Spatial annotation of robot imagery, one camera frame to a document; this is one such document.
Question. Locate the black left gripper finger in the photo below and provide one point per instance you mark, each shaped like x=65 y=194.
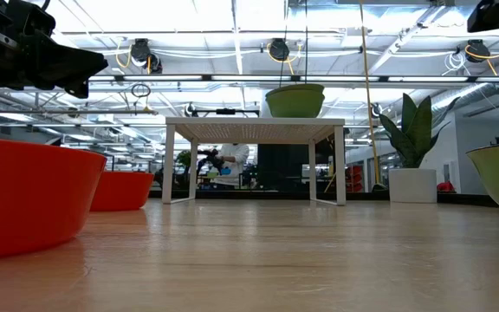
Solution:
x=74 y=89
x=72 y=63

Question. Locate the red plastic mini bowl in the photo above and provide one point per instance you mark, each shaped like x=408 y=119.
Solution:
x=28 y=199
x=124 y=190

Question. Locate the person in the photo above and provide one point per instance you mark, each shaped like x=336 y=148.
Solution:
x=236 y=158

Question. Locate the white perforated metal rack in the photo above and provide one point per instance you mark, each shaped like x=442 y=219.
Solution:
x=254 y=130

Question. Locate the snake plant in white pot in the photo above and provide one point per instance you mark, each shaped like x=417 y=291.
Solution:
x=412 y=186

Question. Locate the red background object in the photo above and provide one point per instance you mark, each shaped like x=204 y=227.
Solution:
x=446 y=187

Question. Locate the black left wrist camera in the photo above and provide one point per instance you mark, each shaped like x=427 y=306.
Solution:
x=33 y=15

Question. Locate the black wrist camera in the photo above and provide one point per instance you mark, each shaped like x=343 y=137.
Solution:
x=498 y=17
x=33 y=15

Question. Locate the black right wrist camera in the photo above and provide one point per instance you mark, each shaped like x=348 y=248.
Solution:
x=498 y=17

